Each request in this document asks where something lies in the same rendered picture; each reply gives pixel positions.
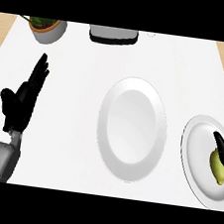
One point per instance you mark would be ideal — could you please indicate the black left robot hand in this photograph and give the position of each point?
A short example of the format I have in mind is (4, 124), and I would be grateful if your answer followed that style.
(23, 97)

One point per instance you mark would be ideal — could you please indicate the large white oval plate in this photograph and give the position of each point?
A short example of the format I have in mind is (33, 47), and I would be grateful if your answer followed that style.
(132, 129)

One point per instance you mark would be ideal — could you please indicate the yellow lemon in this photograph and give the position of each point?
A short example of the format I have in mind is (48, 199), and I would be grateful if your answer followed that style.
(217, 168)

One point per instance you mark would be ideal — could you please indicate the grey appliance with black base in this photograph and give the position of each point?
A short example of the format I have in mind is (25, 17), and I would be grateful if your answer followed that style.
(113, 35)

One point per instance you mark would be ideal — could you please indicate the white pot with green plant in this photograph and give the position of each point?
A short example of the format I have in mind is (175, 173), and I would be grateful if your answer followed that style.
(48, 30)

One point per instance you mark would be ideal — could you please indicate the white plate with dark rim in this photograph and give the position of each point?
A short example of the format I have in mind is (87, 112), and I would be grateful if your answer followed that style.
(198, 155)

